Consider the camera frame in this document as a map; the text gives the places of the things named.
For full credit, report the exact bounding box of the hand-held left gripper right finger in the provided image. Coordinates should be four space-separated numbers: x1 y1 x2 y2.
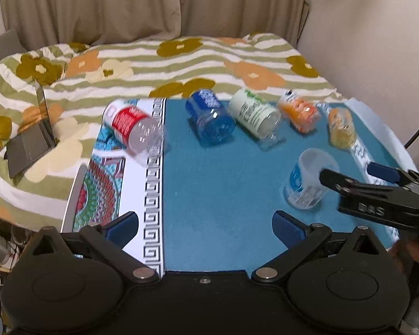
252 210 389 284

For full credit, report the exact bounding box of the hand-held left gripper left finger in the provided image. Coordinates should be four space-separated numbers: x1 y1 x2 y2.
32 211 160 285

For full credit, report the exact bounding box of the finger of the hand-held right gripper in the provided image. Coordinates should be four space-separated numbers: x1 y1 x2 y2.
319 168 419 230
367 162 419 200

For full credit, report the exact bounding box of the clear cup with blue label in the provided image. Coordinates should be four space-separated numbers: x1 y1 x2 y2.
284 148 341 210

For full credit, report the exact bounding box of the clear cup with orange label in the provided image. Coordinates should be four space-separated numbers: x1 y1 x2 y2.
326 107 357 149

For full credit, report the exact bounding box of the clear cup with red label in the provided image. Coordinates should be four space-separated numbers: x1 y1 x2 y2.
102 99 167 162

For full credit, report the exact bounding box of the orange printed cup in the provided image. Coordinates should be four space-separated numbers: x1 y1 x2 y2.
277 90 320 134

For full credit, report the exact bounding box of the white cup with green label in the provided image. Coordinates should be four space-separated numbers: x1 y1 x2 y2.
228 88 284 148

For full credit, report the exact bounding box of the blue plastic cup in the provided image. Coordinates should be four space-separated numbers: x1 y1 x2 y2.
185 88 237 146

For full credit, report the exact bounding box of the person's right hand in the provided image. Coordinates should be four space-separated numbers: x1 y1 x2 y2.
391 240 419 270

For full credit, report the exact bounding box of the teal patterned mat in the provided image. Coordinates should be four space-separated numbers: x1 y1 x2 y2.
72 97 407 277

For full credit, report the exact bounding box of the grey laptop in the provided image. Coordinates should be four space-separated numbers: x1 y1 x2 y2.
4 80 61 179

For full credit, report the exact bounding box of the floral striped blanket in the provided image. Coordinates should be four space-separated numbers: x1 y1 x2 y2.
0 32 342 229

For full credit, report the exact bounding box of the beige curtain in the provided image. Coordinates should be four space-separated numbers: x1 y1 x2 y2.
0 0 311 54

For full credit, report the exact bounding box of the tangle of cables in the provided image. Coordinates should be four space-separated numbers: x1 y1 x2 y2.
0 216 39 302

